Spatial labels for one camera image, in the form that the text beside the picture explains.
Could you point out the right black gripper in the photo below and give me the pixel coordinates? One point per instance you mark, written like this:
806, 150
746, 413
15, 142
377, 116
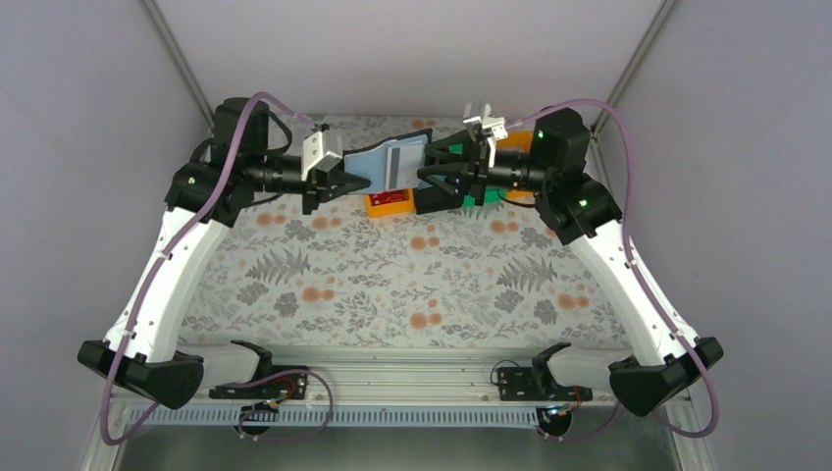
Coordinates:
472, 162

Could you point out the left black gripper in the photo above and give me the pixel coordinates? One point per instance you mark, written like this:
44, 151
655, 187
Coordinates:
319, 184

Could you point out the black leather card holder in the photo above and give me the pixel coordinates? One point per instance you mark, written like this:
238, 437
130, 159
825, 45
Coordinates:
391, 164

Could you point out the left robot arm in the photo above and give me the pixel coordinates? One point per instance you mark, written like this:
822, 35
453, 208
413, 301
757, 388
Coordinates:
140, 352

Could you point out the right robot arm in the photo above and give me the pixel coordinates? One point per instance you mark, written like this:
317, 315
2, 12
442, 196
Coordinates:
666, 355

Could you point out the red VIP cards stack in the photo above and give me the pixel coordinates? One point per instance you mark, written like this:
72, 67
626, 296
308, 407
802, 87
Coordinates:
389, 197

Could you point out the black bin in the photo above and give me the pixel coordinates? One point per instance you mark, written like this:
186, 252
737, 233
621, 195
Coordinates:
432, 199

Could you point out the green bin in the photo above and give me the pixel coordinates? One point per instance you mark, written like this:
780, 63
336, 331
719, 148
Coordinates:
491, 195

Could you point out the near orange bin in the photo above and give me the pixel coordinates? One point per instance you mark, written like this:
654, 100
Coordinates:
391, 209

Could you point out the orange bin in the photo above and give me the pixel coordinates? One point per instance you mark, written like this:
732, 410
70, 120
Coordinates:
391, 209
517, 141

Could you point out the far orange bin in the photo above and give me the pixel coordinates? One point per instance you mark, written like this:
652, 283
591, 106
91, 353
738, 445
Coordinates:
517, 141

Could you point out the floral table mat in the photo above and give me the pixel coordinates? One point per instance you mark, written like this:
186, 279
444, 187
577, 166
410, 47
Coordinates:
488, 276

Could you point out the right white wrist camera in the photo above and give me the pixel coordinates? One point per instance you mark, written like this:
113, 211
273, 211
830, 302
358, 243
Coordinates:
482, 125

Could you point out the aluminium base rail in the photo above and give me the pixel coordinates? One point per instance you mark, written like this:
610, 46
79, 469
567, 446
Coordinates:
342, 375

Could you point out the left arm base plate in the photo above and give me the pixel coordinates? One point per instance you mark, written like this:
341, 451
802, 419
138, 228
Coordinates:
290, 386

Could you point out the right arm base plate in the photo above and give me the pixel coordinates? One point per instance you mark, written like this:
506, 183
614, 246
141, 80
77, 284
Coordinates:
519, 384

